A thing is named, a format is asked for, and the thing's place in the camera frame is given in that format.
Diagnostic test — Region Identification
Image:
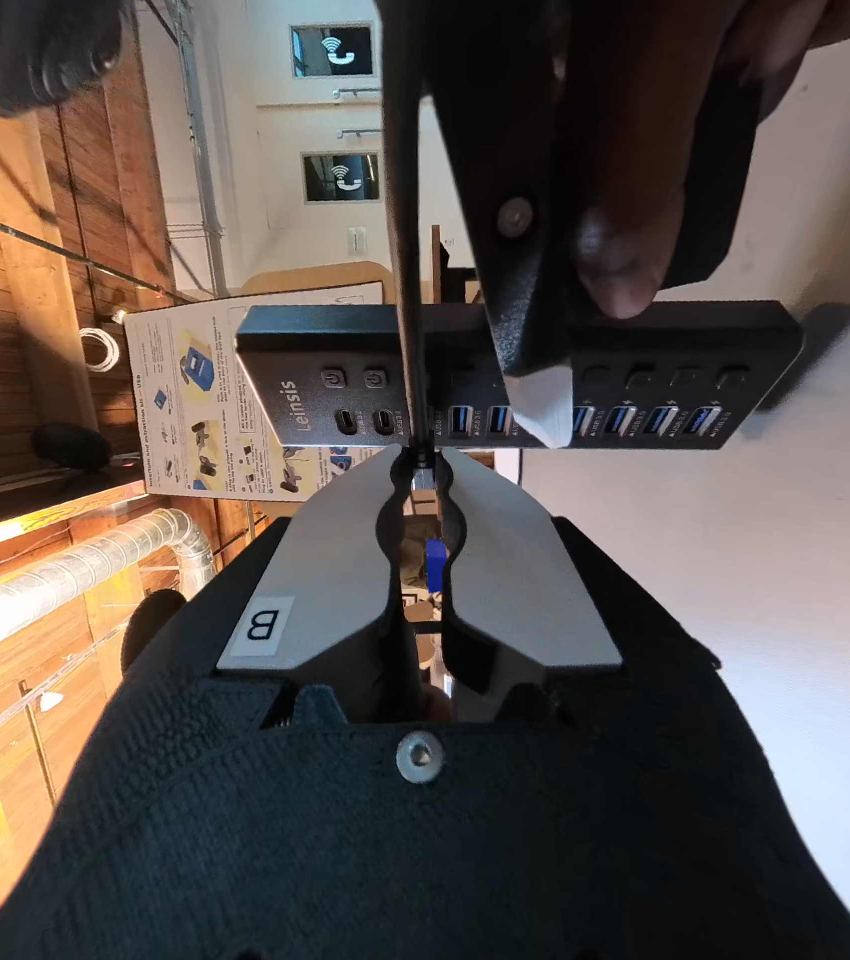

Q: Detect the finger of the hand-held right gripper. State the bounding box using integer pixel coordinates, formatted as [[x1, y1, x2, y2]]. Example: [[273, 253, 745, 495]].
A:
[[502, 351, 576, 451]]

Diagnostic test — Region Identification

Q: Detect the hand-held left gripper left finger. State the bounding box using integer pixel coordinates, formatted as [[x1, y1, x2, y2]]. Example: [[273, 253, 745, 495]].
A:
[[215, 444, 406, 714]]

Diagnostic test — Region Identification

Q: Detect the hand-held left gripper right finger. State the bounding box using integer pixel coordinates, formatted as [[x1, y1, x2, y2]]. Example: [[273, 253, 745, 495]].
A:
[[436, 446, 625, 697]]

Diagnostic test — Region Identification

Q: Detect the black usb cable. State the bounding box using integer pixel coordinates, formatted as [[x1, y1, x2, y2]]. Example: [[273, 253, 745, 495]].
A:
[[378, 0, 441, 492]]

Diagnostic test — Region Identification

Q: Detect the black usb hub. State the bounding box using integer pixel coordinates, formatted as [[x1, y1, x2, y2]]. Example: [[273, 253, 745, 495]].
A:
[[233, 300, 806, 453]]

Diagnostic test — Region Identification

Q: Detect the person's right hand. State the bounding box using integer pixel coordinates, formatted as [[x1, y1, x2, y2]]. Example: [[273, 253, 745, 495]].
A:
[[566, 0, 850, 321]]

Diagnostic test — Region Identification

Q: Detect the printed instruction poster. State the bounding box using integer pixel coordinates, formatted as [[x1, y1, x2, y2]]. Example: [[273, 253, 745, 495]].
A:
[[122, 281, 390, 504]]

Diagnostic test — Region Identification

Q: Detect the black floor lamp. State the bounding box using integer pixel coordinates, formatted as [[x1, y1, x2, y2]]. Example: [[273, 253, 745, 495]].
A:
[[29, 422, 114, 474]]

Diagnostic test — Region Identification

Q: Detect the dark fuzzy object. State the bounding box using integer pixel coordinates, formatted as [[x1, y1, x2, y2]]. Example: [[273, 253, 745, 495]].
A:
[[0, 0, 127, 117]]

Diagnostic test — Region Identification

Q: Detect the silver air duct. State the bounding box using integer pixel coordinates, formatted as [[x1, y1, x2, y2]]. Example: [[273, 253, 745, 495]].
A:
[[0, 507, 217, 670]]

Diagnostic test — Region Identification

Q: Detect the white coiled cable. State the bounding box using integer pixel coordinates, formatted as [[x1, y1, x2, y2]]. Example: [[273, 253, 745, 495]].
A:
[[78, 327, 121, 374]]

